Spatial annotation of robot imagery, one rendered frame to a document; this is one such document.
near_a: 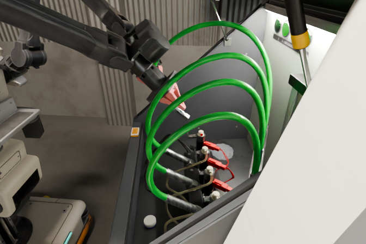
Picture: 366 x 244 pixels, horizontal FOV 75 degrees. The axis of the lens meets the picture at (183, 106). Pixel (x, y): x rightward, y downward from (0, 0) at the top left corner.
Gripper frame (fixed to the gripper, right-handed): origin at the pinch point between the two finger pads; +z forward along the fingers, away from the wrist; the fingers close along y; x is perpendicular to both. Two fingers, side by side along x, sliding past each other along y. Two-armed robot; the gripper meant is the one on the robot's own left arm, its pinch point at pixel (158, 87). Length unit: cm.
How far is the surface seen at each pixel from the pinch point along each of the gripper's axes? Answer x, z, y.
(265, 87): -30.2, 18.9, -0.1
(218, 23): -28.6, -2.4, 1.6
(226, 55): -29.6, 8.8, -8.6
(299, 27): -46, 17, -27
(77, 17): 115, -143, 80
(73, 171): 166, -11, 37
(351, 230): -42, 35, -37
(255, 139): -28.5, 27.1, -16.0
